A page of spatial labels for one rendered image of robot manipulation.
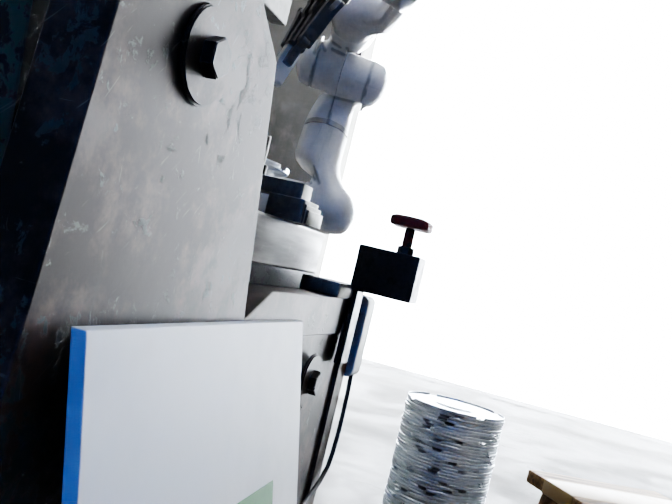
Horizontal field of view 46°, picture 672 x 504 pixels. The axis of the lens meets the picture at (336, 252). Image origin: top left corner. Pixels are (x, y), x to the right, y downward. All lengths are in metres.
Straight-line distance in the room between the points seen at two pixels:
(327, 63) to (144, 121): 1.31
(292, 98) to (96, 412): 5.60
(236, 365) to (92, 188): 0.30
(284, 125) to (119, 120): 5.52
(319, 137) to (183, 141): 1.25
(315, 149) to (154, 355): 1.29
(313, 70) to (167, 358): 1.31
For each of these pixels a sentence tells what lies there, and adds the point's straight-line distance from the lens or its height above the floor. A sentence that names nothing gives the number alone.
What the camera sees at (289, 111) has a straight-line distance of 6.08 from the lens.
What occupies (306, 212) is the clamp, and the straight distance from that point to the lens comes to 0.98.
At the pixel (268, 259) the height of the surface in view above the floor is 0.65.
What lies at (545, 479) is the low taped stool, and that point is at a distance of 1.79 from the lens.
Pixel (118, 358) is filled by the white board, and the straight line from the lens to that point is 0.57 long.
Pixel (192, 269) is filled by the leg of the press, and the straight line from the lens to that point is 0.69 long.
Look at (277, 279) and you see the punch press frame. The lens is 1.10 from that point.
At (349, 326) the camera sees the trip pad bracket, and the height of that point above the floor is 0.58.
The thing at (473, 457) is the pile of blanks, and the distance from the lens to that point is 2.31.
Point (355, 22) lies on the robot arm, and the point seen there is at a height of 1.17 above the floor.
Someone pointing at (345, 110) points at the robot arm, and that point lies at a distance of 1.91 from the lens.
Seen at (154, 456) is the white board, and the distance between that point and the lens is 0.64.
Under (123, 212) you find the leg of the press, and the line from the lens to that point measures 0.58.
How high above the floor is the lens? 0.66
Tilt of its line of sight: 1 degrees up
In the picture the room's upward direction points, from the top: 13 degrees clockwise
